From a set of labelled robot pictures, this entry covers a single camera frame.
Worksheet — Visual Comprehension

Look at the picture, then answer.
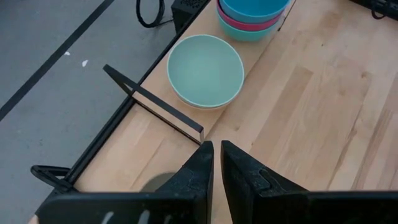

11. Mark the black corner hook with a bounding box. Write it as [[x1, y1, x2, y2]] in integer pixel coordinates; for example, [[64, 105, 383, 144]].
[[30, 164, 77, 194]]

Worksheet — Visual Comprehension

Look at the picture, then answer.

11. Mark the magenta bowl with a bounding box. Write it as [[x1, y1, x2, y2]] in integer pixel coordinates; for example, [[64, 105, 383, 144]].
[[216, 2, 285, 32]]

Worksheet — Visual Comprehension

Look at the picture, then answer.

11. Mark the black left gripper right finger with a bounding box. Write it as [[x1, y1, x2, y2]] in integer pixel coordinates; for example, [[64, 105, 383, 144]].
[[220, 139, 398, 224]]

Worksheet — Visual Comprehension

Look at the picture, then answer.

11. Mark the black looped cable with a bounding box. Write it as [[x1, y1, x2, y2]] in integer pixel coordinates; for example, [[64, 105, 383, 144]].
[[136, 0, 175, 29]]

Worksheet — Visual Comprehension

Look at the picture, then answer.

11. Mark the black aluminium table frame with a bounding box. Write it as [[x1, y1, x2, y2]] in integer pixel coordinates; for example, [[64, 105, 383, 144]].
[[63, 0, 212, 187]]

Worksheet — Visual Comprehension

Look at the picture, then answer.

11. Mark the turquoise bowl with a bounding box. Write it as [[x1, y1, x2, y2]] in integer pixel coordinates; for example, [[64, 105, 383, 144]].
[[216, 14, 282, 43]]

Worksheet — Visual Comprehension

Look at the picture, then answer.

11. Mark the black perforated box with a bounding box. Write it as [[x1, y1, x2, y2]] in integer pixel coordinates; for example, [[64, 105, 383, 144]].
[[170, 0, 210, 34]]

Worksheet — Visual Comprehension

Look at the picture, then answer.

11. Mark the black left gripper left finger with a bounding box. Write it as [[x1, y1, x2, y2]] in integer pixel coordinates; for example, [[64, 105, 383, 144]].
[[37, 140, 215, 224]]

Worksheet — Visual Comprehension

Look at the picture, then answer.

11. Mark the blue bowl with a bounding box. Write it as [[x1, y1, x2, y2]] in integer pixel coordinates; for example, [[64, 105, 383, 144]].
[[218, 0, 292, 24]]

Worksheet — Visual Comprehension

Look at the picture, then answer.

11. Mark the taupe grey bowl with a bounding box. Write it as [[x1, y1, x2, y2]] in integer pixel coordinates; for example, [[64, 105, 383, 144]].
[[139, 172, 177, 193]]

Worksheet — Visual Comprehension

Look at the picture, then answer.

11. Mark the mint green bowl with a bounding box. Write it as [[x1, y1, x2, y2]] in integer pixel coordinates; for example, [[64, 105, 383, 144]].
[[166, 34, 246, 109]]

